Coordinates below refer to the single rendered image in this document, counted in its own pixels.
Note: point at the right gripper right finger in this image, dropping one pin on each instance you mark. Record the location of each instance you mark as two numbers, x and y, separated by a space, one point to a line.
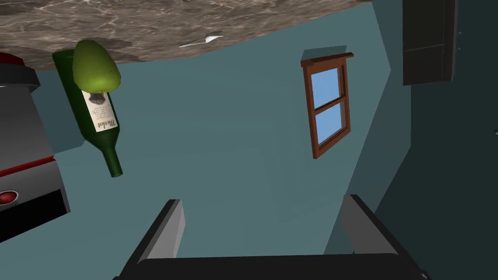
365 229

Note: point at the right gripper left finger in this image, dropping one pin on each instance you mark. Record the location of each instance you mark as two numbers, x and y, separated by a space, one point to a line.
165 233

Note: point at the brown framed window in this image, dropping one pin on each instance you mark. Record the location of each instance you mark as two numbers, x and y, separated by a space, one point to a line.
327 104

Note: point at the green wine bottle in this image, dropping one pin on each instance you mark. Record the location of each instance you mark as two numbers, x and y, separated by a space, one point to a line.
91 116

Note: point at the grey and red appliance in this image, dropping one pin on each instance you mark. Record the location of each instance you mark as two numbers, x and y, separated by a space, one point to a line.
23 155

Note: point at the green pear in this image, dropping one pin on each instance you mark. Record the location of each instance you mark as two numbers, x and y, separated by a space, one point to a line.
94 67

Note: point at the silver spoon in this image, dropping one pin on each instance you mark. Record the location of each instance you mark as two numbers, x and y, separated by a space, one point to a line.
204 40

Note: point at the dark wall cabinet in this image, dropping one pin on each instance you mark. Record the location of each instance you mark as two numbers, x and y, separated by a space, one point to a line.
428 41

